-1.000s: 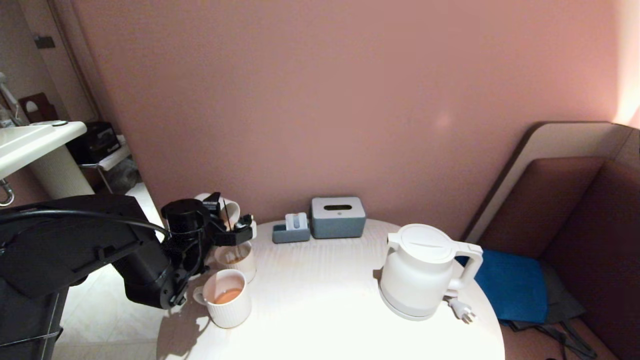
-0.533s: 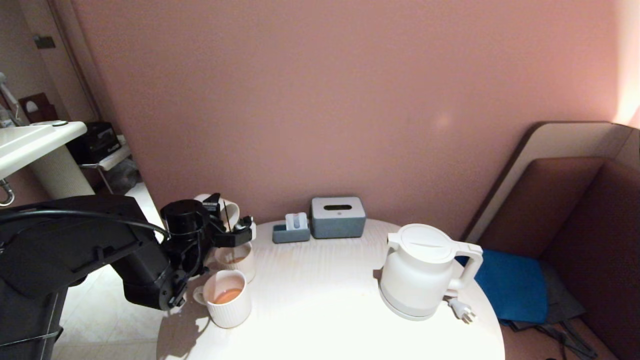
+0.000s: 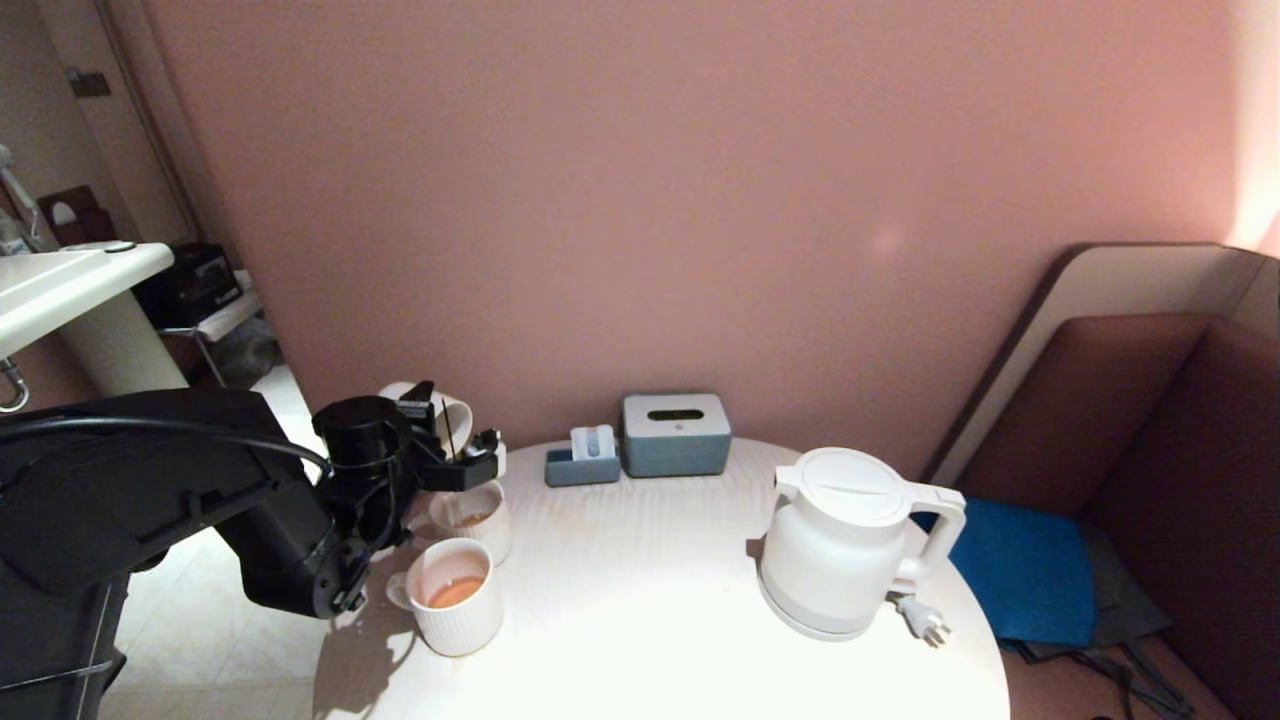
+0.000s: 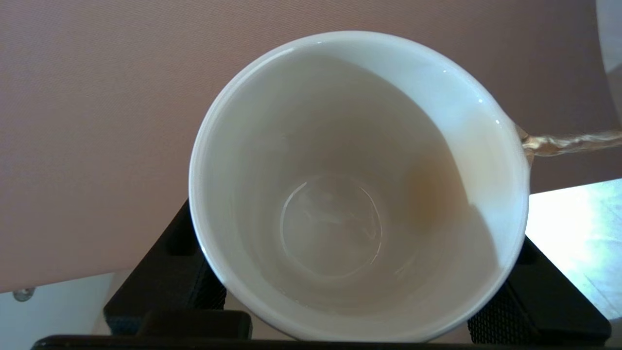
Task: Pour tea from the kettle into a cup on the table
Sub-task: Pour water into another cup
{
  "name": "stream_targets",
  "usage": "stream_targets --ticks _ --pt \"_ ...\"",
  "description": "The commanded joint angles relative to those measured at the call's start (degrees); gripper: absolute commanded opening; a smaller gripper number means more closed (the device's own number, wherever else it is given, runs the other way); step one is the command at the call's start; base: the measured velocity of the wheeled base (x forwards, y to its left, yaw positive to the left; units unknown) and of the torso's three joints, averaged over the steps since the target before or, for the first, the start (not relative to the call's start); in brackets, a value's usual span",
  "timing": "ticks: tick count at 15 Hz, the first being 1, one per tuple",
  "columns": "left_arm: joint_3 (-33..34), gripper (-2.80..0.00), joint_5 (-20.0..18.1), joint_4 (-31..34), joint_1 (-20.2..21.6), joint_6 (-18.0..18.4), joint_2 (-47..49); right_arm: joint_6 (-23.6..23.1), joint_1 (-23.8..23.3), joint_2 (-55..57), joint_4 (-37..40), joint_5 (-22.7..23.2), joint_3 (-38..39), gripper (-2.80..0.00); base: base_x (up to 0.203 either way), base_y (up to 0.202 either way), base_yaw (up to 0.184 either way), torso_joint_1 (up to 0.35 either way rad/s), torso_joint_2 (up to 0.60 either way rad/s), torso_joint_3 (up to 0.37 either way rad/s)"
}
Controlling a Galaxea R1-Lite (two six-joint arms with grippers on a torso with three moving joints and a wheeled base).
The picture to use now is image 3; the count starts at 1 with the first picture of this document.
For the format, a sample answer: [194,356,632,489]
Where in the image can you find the smooth white handleless cup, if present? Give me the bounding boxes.
[380,382,474,457]

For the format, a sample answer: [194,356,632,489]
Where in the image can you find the white electric kettle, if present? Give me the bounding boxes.
[760,447,966,633]

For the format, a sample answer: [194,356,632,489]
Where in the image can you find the white ribbed mug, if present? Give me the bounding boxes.
[386,538,505,658]
[415,480,513,566]

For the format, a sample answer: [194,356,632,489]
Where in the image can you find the small grey sachet holder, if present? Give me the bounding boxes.
[545,445,623,488]

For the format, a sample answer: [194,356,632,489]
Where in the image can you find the grey plastic bag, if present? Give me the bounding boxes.
[215,320,283,389]

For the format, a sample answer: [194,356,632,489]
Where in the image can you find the grey blue tissue box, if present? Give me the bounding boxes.
[622,393,733,478]

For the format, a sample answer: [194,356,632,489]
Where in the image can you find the white metal-leg rack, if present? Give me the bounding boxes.
[160,285,266,391]

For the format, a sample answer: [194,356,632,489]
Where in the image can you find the black box appliance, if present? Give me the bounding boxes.
[133,243,244,329]

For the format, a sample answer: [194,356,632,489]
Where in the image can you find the grey round kettle base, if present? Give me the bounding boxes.
[758,575,901,642]

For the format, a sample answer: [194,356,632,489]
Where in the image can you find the chrome sink faucet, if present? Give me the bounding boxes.
[0,145,46,254]

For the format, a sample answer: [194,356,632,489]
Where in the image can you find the white power plug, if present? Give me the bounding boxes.
[893,595,949,648]

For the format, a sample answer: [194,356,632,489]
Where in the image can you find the blue folded cloth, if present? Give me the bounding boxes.
[910,500,1097,649]

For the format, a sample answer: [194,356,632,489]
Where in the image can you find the brown upholstered bench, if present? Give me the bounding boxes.
[950,315,1280,720]

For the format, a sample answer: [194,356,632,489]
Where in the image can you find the white pedestal sink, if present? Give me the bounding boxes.
[0,242,176,359]

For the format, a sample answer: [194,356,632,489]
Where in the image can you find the brown wall holder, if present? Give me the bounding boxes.
[38,185,116,248]

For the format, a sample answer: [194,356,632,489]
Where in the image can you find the thin dark loose cable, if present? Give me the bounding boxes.
[1020,640,1241,720]

